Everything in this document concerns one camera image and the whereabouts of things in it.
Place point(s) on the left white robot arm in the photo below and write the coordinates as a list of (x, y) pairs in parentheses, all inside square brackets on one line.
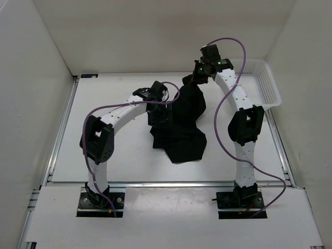
[(98, 136)]

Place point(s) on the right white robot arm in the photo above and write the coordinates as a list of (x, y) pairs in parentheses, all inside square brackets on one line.
[(245, 125)]

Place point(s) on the black shorts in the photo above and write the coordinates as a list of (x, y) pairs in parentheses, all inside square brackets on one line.
[(181, 140)]

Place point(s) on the white plastic basket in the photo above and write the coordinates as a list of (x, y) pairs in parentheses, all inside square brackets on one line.
[(259, 85)]

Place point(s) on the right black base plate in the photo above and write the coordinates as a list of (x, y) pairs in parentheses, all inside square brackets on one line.
[(229, 208)]

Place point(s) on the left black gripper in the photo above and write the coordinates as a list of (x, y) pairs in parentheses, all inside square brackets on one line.
[(164, 117)]

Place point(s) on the small dark label sticker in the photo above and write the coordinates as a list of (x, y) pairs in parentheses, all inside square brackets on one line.
[(89, 76)]

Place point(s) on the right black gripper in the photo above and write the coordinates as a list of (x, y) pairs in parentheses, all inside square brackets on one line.
[(199, 80)]

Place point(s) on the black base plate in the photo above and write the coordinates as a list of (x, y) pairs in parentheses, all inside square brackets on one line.
[(229, 208), (86, 208)]

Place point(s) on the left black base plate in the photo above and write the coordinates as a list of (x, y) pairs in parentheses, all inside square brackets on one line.
[(86, 208)]

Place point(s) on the aluminium frame rail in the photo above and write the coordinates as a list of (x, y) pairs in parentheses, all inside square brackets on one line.
[(166, 205)]

